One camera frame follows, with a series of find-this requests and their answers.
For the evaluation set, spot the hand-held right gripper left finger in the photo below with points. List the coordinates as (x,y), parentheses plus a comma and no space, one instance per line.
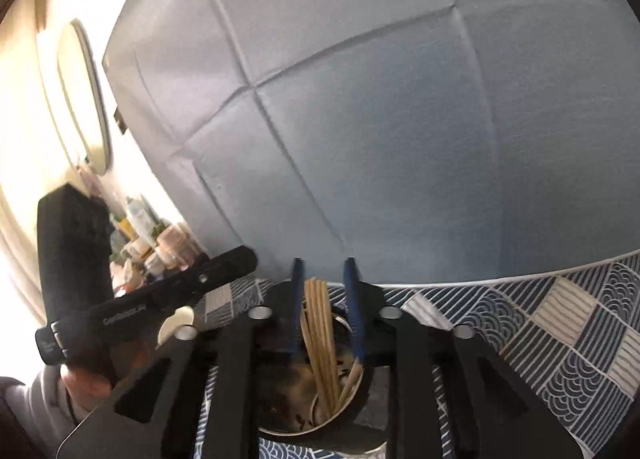
(297,309)

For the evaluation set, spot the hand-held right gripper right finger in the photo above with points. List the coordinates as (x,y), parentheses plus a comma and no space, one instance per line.
(352,309)

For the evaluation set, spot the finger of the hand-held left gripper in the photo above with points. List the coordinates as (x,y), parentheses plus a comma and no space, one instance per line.
(225,264)

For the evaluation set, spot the bundle of wooden chopsticks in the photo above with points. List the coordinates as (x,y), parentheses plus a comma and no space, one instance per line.
(315,339)

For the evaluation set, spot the black cylindrical utensil holder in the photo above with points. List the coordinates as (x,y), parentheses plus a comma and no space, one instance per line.
(285,389)

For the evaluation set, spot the person's left forearm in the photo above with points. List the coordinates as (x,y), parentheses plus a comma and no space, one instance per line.
(35,399)

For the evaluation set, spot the person's left hand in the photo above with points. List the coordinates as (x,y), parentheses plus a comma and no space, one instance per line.
(87,381)

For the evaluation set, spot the pink jar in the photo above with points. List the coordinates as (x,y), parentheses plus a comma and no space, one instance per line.
(175,241)

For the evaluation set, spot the white bottle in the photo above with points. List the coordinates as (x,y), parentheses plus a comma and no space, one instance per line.
(135,219)

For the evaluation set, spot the beige ceramic mug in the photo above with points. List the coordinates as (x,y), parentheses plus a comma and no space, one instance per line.
(175,324)

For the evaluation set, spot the grey-blue hanging sheet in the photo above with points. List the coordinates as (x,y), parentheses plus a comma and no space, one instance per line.
(350,114)

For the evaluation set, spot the blue patterned tablecloth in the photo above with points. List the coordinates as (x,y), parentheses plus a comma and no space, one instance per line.
(550,339)

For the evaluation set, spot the wall socket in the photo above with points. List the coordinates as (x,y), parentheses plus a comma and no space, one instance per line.
(120,119)

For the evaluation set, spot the round wall mirror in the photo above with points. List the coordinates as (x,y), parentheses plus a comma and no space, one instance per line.
(85,94)

